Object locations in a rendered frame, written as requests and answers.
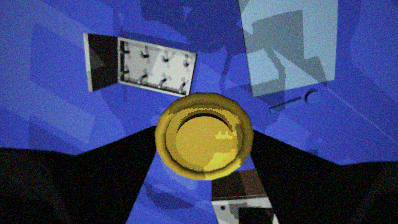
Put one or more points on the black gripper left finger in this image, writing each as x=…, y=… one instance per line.
x=95, y=187

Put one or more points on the yellow round plate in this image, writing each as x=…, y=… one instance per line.
x=204, y=136

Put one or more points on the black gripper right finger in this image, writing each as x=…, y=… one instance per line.
x=306, y=189

